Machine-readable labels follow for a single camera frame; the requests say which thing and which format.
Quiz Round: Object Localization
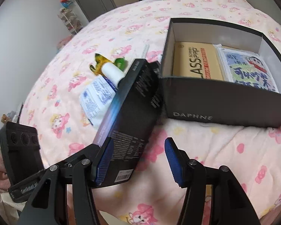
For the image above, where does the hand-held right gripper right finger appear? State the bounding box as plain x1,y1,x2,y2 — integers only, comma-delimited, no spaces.
164,137,260,225

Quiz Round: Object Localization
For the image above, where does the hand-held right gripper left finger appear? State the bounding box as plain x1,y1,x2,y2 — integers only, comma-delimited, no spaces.
15,138,115,225

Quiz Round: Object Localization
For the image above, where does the long black box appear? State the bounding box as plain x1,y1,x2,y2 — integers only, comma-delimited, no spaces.
92,58,164,188

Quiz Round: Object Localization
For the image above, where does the white and blue pouch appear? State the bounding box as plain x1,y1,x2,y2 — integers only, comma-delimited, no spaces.
79,75,119,128

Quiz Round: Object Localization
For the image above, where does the dark grey box container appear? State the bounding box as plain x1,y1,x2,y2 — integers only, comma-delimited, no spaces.
159,17,281,128

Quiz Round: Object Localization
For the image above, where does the yellow box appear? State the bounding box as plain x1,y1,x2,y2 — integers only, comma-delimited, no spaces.
172,42,225,81

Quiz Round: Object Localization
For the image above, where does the cartoon bead kit packet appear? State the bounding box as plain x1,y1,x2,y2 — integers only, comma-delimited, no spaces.
213,44,280,93

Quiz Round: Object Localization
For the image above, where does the pink printed blanket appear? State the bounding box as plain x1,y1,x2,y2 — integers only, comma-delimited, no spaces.
19,0,281,225

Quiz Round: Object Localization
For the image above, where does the white paper roll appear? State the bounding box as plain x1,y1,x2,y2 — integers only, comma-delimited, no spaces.
101,62,126,86

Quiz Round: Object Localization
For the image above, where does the green and yellow wrapper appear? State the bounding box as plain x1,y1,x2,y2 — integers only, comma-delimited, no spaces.
89,53,127,77

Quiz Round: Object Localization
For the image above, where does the white plastic comb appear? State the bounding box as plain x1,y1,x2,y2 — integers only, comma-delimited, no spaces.
140,44,150,60

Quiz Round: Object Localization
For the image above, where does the pink cloth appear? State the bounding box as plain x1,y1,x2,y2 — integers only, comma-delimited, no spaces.
57,36,73,50

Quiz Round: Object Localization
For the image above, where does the white shelf rack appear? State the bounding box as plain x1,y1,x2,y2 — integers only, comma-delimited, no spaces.
57,7,83,36

